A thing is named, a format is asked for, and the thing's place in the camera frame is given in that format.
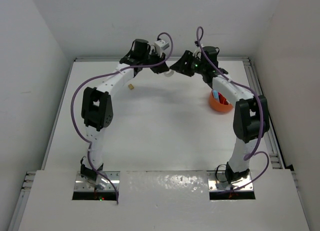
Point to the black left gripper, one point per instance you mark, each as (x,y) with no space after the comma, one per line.
(200,66)

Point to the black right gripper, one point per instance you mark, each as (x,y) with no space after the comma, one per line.
(156,59)

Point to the light blue highlighter pen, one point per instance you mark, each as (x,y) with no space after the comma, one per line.
(215,94)

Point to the clear tape roll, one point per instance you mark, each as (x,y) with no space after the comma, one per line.
(169,73)

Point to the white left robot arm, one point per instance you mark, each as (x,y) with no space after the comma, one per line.
(251,114)

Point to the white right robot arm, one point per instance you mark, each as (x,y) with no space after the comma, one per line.
(97,109)

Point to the orange round divided container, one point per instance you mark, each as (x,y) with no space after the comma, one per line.
(222,107)

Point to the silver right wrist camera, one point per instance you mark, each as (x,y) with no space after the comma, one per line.
(160,46)

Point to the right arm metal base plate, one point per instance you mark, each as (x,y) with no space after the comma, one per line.
(217,182)

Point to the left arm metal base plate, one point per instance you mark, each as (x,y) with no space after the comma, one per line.
(84,184)

